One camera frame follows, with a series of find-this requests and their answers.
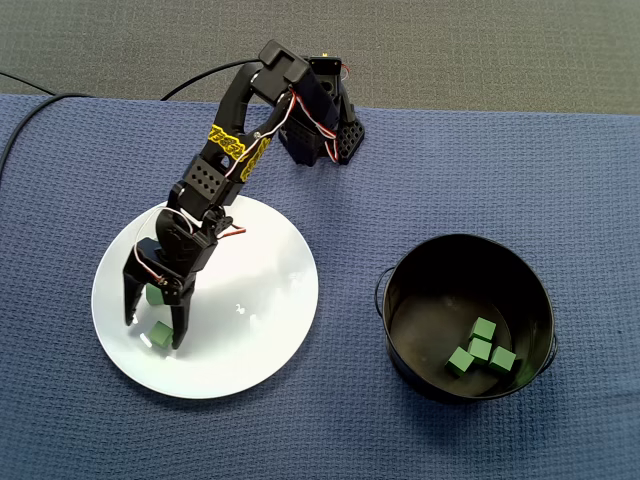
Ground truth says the white round plate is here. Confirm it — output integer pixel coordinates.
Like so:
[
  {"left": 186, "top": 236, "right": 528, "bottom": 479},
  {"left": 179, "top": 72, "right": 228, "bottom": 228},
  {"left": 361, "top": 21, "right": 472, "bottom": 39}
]
[{"left": 90, "top": 192, "right": 320, "bottom": 400}]

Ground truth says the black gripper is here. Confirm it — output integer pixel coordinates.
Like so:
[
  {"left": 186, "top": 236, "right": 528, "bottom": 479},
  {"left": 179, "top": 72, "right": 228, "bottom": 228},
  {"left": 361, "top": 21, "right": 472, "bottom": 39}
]
[{"left": 122, "top": 207, "right": 219, "bottom": 350}]

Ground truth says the black cable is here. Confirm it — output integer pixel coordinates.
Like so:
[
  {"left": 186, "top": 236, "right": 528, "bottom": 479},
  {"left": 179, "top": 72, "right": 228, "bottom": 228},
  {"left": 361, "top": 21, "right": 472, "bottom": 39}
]
[
  {"left": 0, "top": 58, "right": 266, "bottom": 169},
  {"left": 0, "top": 71, "right": 55, "bottom": 96}
]

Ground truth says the white gripper servo wire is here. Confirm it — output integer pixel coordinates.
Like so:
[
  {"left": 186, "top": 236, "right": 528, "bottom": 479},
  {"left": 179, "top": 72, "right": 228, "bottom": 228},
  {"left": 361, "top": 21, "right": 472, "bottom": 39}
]
[{"left": 132, "top": 208, "right": 196, "bottom": 286}]

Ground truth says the black round container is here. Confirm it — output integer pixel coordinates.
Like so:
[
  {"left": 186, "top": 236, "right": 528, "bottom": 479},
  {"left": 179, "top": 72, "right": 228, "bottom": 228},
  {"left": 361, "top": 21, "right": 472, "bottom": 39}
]
[{"left": 373, "top": 232, "right": 559, "bottom": 405}]

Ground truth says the blue woven table cloth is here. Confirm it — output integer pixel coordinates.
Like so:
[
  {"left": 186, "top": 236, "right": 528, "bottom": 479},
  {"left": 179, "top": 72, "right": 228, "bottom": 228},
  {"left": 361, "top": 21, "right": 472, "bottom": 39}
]
[{"left": 0, "top": 93, "right": 640, "bottom": 480}]

